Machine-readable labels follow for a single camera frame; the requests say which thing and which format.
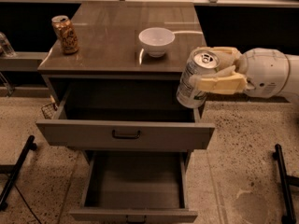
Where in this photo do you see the orange patterned soda can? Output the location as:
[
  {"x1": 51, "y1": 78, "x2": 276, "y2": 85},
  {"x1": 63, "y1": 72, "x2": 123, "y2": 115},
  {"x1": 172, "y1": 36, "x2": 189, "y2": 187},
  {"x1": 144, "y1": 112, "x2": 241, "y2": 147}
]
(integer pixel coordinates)
[{"x1": 51, "y1": 15, "x2": 78, "y2": 54}]

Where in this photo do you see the grey bottom drawer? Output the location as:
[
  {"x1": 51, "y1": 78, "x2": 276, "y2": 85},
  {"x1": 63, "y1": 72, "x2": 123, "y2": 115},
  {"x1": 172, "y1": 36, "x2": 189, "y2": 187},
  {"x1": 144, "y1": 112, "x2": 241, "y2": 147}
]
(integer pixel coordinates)
[{"x1": 70, "y1": 151, "x2": 197, "y2": 224}]

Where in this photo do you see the black left stand leg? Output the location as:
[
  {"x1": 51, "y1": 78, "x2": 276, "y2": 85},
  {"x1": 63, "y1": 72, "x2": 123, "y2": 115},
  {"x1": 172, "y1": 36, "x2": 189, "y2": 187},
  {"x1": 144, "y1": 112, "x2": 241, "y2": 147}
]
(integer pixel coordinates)
[{"x1": 0, "y1": 135, "x2": 37, "y2": 211}]

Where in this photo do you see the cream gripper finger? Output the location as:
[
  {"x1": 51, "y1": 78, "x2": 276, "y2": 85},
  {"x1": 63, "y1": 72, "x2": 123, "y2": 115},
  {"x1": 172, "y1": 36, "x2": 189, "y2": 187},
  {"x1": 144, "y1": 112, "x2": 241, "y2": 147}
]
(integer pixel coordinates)
[
  {"x1": 197, "y1": 47, "x2": 241, "y2": 70},
  {"x1": 189, "y1": 65, "x2": 248, "y2": 95}
]

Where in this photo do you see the black right stand leg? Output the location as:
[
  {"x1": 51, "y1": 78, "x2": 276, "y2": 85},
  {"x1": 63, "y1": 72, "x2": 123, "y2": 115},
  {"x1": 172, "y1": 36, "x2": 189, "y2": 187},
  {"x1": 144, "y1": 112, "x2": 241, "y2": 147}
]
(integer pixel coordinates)
[{"x1": 272, "y1": 144, "x2": 299, "y2": 224}]

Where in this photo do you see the grey drawer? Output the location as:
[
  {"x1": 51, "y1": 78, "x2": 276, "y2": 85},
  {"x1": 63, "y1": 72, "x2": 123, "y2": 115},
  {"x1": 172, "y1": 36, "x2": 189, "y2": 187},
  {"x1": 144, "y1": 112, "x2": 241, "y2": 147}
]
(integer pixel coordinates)
[
  {"x1": 36, "y1": 81, "x2": 215, "y2": 152},
  {"x1": 70, "y1": 151, "x2": 197, "y2": 224}
]

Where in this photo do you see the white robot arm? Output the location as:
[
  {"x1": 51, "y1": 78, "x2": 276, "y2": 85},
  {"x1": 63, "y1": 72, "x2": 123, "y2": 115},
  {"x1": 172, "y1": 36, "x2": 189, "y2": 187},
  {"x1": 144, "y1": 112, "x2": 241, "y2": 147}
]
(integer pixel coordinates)
[{"x1": 189, "y1": 48, "x2": 299, "y2": 104}]

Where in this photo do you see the green white 7up can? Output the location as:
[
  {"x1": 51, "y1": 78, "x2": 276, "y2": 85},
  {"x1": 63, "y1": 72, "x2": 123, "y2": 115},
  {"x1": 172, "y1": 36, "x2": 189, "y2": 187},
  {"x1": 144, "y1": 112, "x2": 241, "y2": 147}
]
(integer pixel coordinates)
[{"x1": 177, "y1": 49, "x2": 220, "y2": 108}]

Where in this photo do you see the black stand leg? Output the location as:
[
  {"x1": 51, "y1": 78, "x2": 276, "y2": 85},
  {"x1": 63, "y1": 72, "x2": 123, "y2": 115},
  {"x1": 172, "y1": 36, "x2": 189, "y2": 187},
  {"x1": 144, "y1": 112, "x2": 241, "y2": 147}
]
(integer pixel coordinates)
[
  {"x1": 0, "y1": 135, "x2": 37, "y2": 211},
  {"x1": 272, "y1": 144, "x2": 299, "y2": 224}
]

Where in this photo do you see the black floor cable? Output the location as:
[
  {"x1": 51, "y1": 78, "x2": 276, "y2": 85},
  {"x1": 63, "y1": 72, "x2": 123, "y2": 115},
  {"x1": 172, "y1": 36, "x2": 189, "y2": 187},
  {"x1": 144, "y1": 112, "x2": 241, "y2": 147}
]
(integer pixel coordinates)
[{"x1": 3, "y1": 171, "x2": 43, "y2": 224}]

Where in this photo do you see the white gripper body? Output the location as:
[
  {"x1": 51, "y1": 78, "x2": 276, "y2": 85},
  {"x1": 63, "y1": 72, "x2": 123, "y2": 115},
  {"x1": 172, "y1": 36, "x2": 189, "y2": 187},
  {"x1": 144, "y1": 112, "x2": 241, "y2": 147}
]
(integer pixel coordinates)
[{"x1": 237, "y1": 49, "x2": 289, "y2": 98}]

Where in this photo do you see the white ceramic bowl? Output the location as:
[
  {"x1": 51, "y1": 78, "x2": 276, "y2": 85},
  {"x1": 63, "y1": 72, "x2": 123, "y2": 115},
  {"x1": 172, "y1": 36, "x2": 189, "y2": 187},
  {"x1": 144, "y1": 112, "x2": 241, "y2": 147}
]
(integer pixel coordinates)
[{"x1": 138, "y1": 27, "x2": 175, "y2": 58}]

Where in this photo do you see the grey top drawer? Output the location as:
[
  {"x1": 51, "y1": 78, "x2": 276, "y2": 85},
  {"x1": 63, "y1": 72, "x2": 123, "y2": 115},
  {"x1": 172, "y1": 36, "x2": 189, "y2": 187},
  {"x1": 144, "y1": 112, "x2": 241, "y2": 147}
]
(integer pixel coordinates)
[{"x1": 36, "y1": 81, "x2": 215, "y2": 152}]

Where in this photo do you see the grey drawer cabinet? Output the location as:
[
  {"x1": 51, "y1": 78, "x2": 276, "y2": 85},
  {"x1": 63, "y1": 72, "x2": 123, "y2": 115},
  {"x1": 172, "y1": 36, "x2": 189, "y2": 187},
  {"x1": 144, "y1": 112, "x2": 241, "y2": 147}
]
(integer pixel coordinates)
[{"x1": 36, "y1": 1, "x2": 216, "y2": 170}]

